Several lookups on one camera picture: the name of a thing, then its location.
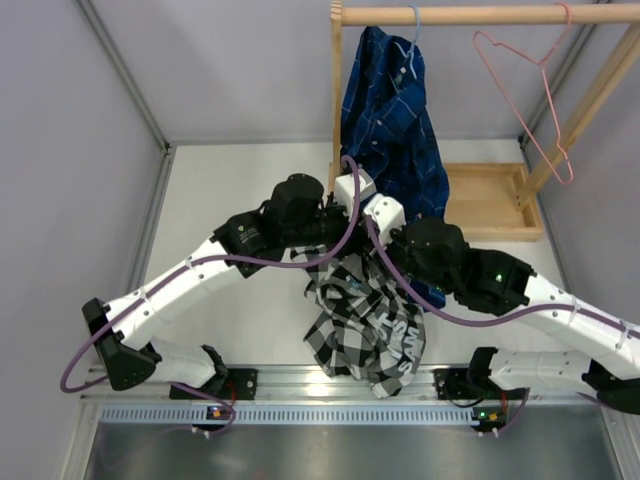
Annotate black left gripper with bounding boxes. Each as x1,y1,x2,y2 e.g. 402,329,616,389
283,191,371,262

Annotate black white checkered shirt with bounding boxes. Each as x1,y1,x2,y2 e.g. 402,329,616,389
303,254,427,399

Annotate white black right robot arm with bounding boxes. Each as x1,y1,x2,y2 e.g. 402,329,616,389
365,217,639,415

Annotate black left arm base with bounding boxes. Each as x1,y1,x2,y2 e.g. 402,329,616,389
169,367,258,420

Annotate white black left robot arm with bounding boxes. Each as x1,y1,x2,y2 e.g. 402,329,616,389
82,171,366,399

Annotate blue plaid shirt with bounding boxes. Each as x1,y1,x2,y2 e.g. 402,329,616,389
339,25,451,310

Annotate light blue hanger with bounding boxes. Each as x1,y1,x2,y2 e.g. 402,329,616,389
393,4,422,79

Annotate wooden clothes rack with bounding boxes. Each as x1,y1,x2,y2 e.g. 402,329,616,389
327,0,640,243

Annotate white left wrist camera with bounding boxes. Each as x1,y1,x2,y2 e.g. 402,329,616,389
334,169,377,215

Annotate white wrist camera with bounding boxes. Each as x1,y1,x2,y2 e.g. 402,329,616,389
363,193,406,243
334,169,377,215

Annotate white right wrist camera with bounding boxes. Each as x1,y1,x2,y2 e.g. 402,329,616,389
363,193,406,243

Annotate aluminium mounting rail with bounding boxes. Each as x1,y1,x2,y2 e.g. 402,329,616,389
82,363,561,401

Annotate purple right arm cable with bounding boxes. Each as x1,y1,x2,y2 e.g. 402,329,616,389
364,217,640,406

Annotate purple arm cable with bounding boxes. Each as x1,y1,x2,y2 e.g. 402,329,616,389
364,217,640,406
59,154,361,394

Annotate pink wire hanger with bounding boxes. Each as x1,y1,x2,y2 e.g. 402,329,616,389
472,2,575,185

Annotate slotted grey cable duct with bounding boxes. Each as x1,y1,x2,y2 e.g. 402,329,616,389
100,404,482,426

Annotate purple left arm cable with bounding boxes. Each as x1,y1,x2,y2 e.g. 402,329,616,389
59,154,361,394

